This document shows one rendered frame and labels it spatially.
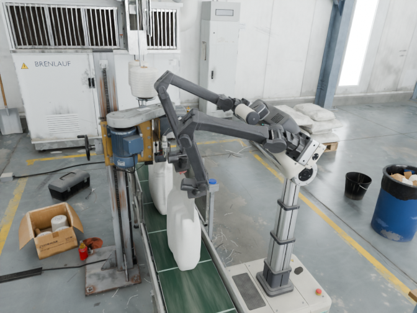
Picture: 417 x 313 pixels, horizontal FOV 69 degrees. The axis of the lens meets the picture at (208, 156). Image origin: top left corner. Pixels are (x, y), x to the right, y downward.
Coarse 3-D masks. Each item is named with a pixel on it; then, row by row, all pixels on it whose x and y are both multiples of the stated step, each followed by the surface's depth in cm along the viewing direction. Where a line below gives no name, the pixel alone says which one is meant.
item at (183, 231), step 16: (176, 176) 211; (176, 192) 214; (176, 208) 201; (192, 208) 180; (176, 224) 196; (192, 224) 193; (176, 240) 200; (192, 240) 197; (176, 256) 206; (192, 256) 202
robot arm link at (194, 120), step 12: (192, 108) 120; (180, 120) 125; (192, 120) 116; (204, 120) 118; (216, 120) 120; (228, 120) 123; (180, 132) 121; (192, 132) 121; (216, 132) 123; (228, 132) 123; (240, 132) 123; (252, 132) 124; (264, 132) 125; (264, 144) 125; (276, 144) 125
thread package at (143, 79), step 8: (136, 72) 171; (144, 72) 170; (152, 72) 172; (136, 80) 173; (144, 80) 172; (152, 80) 174; (136, 88) 175; (144, 88) 174; (152, 88) 176; (136, 96) 177; (144, 96) 176; (152, 96) 178
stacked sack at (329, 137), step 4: (308, 132) 503; (332, 132) 503; (312, 136) 487; (316, 136) 486; (320, 136) 488; (324, 136) 489; (328, 136) 490; (332, 136) 492; (336, 136) 493; (316, 140) 481; (320, 140) 483; (324, 140) 485; (328, 140) 488; (332, 140) 491; (336, 140) 493
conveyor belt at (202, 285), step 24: (144, 168) 343; (144, 192) 298; (144, 216) 264; (168, 264) 215; (168, 288) 196; (192, 288) 197; (216, 288) 198; (168, 312) 180; (192, 312) 181; (216, 312) 182
